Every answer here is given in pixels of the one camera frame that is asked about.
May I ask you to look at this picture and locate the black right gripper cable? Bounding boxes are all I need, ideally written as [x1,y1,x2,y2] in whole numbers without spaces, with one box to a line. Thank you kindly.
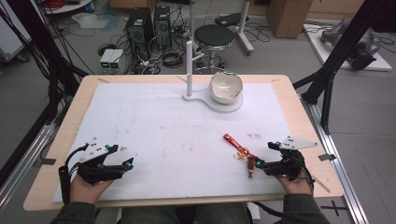
[297,162,316,196]

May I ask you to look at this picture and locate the white eggshell-shaped bowl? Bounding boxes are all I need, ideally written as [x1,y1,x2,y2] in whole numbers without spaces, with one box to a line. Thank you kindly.
[208,71,244,105]

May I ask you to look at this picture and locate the clear plastic bag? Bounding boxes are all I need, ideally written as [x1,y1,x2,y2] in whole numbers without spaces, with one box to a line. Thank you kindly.
[70,11,120,33]

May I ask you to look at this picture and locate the large black computer tower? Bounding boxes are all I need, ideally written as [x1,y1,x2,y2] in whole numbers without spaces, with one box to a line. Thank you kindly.
[124,7,156,62]

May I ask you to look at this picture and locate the red strap keychain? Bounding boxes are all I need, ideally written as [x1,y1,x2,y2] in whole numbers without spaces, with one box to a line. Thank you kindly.
[222,133,259,179]

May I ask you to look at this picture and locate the white foam board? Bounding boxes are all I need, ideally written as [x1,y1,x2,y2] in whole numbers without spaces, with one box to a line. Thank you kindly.
[51,81,292,203]

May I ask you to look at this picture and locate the person's left hand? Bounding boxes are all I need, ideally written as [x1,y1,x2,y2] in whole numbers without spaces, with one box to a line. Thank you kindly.
[69,173,115,205]

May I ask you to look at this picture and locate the coil of black cables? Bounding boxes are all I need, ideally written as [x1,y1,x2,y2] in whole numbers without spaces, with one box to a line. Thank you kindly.
[161,48,185,69]

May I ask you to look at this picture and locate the black flat case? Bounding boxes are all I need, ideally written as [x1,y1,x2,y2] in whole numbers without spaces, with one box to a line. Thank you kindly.
[214,12,250,28]

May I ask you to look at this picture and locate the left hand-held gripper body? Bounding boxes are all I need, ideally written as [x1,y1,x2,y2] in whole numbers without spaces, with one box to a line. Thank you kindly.
[77,137,126,185]

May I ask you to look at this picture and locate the black metal frame strut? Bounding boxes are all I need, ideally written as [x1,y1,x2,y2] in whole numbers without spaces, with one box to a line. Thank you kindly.
[292,0,396,136]
[0,0,90,125]

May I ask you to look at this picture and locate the grey machine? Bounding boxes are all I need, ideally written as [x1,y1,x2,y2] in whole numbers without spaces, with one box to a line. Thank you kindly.
[319,21,382,71]

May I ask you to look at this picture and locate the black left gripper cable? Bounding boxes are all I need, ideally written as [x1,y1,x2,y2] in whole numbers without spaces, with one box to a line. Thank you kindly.
[58,143,90,206]

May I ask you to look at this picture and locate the white stand with pole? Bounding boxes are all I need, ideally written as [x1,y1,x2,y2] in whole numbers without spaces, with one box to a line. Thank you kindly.
[181,40,244,114]

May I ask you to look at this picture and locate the small black computer tower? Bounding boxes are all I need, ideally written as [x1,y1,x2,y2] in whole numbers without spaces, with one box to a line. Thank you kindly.
[153,5,173,50]

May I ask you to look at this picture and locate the black round stool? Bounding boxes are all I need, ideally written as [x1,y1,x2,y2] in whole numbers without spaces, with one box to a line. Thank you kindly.
[193,23,235,75]

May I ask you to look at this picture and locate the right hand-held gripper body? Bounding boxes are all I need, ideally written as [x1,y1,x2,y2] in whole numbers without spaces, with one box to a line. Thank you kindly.
[263,135,319,182]

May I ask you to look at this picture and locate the person's right hand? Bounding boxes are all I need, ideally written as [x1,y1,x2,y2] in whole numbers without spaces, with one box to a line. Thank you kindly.
[275,173,313,197]

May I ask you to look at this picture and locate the person's legs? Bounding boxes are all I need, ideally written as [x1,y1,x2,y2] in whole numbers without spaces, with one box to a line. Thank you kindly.
[120,203,251,224]

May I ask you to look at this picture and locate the aluminium rail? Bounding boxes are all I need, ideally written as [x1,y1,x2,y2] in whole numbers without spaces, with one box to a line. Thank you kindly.
[299,93,371,224]
[0,123,56,216]

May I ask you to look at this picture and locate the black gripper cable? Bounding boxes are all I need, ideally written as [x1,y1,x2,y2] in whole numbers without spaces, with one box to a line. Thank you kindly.
[297,162,316,196]
[58,143,90,206]

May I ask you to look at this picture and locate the thin wooden stick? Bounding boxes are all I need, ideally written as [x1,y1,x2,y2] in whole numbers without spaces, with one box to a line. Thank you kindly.
[311,175,332,194]

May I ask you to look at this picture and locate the round white table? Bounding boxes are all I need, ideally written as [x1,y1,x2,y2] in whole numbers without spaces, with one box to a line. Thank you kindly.
[39,0,95,16]

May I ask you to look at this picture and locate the white table leg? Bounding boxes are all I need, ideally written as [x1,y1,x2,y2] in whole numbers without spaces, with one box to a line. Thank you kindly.
[236,0,255,57]

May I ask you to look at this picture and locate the white power supply box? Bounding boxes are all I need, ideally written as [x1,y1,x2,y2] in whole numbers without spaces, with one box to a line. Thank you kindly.
[99,49,115,72]
[108,49,125,73]

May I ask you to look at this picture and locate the brown cardboard box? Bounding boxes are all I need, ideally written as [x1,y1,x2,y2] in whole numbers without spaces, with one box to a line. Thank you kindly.
[266,0,315,39]

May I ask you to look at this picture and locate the white floor platform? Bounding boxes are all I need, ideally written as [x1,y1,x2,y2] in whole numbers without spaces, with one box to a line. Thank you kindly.
[303,22,393,73]

